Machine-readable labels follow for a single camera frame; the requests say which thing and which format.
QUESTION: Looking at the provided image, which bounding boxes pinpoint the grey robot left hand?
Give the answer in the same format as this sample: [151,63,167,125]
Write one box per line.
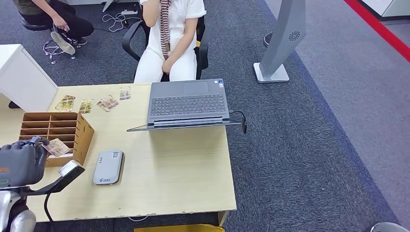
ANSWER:
[0,137,50,189]

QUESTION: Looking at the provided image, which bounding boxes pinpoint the person's left hand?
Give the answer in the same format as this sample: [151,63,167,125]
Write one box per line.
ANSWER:
[161,59,177,76]

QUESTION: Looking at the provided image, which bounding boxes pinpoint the autumn print ID card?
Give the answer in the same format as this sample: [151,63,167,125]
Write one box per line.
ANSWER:
[96,94,119,108]

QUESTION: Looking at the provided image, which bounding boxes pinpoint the person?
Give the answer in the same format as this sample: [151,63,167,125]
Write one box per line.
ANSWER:
[133,0,207,85]
[13,0,95,56]

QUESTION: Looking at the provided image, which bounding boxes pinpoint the wooden slotted card organizer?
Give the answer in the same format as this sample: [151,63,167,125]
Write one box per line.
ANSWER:
[19,112,95,168]

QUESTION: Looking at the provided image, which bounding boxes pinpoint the grey card reader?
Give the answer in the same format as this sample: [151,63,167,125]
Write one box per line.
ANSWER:
[93,150,125,186]

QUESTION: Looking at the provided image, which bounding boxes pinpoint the black office chair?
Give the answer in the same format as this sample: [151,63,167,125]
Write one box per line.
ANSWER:
[121,14,210,81]

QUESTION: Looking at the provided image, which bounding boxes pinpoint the grey laptop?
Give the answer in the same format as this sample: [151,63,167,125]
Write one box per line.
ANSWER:
[127,78,244,132]

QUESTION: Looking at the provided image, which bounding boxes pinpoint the white cabinet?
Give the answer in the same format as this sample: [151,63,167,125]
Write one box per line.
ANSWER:
[0,43,59,112]
[360,0,410,18]

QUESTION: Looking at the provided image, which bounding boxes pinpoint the white furniture panel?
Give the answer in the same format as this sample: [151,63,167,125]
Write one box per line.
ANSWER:
[69,0,116,13]

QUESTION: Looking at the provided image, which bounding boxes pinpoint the grey kiosk stand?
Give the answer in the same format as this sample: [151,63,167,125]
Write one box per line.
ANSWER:
[253,0,307,84]

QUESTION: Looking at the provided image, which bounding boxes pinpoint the black stool chrome base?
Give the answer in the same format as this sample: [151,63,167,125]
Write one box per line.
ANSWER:
[21,17,77,65]

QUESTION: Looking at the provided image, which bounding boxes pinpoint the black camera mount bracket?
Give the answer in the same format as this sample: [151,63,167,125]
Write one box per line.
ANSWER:
[19,165,86,197]

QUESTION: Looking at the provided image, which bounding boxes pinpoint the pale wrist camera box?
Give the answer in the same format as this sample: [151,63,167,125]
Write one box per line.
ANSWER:
[58,160,85,177]

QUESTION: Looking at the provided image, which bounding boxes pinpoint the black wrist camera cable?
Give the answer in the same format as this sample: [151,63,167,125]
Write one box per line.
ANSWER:
[44,192,55,225]

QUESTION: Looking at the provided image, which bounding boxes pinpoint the white floor cable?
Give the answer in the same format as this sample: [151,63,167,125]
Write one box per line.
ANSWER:
[102,12,127,33]

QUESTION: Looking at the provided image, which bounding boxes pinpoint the black laptop cable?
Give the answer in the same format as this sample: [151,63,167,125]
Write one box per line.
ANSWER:
[229,110,248,134]

